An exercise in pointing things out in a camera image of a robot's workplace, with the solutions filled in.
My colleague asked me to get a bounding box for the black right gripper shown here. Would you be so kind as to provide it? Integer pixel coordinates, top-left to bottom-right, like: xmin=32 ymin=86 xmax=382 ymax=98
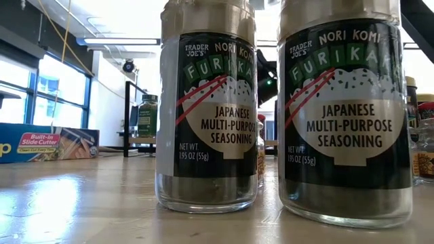
xmin=256 ymin=49 xmax=279 ymax=106

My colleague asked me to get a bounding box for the furikake jar with tan lid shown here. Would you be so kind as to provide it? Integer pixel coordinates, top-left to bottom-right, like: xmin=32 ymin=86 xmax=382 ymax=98
xmin=276 ymin=0 xmax=414 ymax=230
xmin=155 ymin=0 xmax=258 ymax=214

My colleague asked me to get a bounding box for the glass jar with green lid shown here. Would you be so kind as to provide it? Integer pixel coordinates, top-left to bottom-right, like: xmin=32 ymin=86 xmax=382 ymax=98
xmin=137 ymin=94 xmax=159 ymax=138

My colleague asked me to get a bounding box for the dark jar with yellow lid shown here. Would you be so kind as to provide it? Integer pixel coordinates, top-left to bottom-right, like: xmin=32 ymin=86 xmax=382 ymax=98
xmin=405 ymin=76 xmax=420 ymax=143

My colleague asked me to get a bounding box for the blue plastic wrap box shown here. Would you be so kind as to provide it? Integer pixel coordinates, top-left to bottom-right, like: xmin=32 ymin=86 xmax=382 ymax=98
xmin=0 ymin=122 xmax=100 ymax=164

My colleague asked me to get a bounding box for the gray desk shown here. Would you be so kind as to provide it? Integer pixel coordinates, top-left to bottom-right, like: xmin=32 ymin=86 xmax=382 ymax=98
xmin=0 ymin=90 xmax=22 ymax=110

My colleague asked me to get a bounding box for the window with blue frame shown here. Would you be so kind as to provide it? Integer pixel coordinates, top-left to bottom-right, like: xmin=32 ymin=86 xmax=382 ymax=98
xmin=0 ymin=50 xmax=93 ymax=129

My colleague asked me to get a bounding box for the yellow cable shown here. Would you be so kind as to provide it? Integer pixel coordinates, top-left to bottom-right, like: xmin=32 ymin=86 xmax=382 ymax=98
xmin=37 ymin=0 xmax=96 ymax=128

